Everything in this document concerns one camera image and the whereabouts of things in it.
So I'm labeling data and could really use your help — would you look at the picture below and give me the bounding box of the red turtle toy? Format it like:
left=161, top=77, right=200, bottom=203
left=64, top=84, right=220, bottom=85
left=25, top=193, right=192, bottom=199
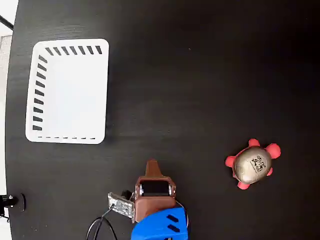
left=224, top=138, right=282, bottom=191

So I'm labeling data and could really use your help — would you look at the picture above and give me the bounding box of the white plastic basket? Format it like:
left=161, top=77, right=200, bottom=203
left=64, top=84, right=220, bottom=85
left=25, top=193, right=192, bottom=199
left=24, top=37, right=110, bottom=145

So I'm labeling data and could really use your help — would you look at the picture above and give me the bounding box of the black table clamp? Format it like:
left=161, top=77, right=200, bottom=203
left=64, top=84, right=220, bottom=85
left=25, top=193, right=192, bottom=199
left=0, top=192, right=27, bottom=213

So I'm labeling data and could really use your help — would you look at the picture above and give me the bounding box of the black rod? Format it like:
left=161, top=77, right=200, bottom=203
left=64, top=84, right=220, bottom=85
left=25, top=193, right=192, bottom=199
left=0, top=14, right=15, bottom=30

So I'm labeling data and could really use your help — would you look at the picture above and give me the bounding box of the bare camera circuit board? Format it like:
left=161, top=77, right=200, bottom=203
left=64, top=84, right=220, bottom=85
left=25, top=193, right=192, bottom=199
left=107, top=191, right=136, bottom=218

